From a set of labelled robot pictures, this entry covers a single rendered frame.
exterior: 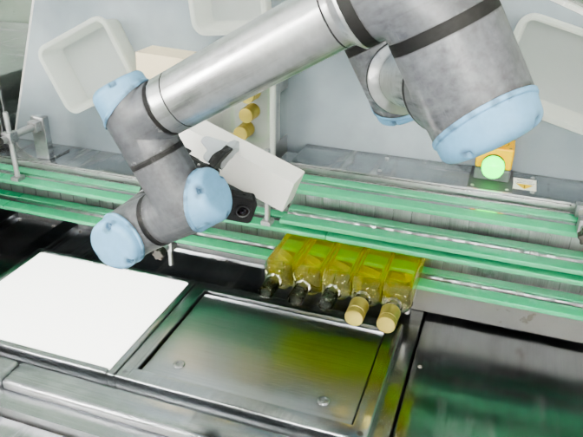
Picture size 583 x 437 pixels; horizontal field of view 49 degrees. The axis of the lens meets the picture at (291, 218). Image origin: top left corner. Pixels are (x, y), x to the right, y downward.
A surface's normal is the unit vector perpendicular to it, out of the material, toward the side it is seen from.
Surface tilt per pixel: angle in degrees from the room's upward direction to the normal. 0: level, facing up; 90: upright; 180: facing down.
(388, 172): 90
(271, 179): 0
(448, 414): 91
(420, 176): 90
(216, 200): 90
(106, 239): 0
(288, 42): 6
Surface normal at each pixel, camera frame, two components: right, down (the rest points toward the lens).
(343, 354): 0.01, -0.89
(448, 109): -0.61, 0.49
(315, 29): -0.27, 0.50
